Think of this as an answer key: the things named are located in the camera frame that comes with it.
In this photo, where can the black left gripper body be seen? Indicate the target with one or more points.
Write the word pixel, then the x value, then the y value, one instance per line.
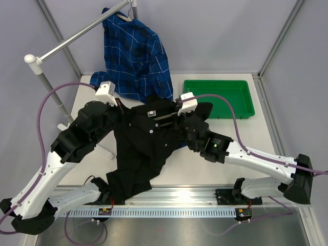
pixel 115 115

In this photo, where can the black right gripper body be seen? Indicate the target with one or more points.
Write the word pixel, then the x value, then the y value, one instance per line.
pixel 179 120

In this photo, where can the black button shirt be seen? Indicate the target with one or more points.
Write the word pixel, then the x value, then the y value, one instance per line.
pixel 142 149

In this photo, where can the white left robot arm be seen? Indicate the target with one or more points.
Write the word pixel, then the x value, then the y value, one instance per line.
pixel 34 209

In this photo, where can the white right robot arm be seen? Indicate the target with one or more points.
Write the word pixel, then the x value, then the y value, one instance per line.
pixel 288 177

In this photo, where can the blue plaid shirt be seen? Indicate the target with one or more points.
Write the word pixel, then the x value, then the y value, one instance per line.
pixel 135 59

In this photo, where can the wooden hanger of blue shirt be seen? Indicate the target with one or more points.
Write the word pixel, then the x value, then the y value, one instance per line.
pixel 130 15

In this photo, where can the green plastic tray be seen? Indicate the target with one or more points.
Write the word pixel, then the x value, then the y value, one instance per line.
pixel 236 92

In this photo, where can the silver clothes rack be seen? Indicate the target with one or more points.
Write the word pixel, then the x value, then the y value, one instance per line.
pixel 35 62

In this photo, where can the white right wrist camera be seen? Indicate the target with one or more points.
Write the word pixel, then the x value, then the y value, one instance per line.
pixel 189 103

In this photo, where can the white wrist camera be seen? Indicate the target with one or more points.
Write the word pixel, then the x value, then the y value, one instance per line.
pixel 189 103
pixel 105 92

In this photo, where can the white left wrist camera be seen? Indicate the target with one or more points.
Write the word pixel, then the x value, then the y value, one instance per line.
pixel 105 92

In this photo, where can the aluminium mounting rail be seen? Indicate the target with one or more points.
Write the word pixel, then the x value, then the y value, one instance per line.
pixel 202 196

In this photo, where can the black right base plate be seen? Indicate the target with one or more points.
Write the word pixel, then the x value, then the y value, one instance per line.
pixel 225 197

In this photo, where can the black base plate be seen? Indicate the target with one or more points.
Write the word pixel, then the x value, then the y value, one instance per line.
pixel 118 201
pixel 225 197

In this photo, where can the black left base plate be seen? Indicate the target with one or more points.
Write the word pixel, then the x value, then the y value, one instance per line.
pixel 118 201

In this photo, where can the white slotted cable duct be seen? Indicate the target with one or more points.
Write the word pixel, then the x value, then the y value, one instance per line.
pixel 120 212

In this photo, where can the aluminium frame post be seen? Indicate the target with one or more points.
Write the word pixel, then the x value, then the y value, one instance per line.
pixel 281 36

